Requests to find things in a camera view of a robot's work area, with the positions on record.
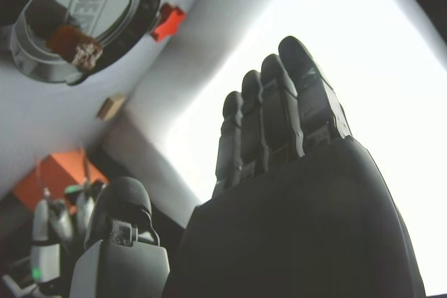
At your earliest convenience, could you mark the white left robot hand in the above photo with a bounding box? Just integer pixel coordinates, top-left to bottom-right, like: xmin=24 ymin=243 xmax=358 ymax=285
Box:
xmin=68 ymin=35 xmax=427 ymax=298

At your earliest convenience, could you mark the brown meat piece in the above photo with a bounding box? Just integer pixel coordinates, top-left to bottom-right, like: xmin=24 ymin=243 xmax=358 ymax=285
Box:
xmin=47 ymin=24 xmax=105 ymax=70

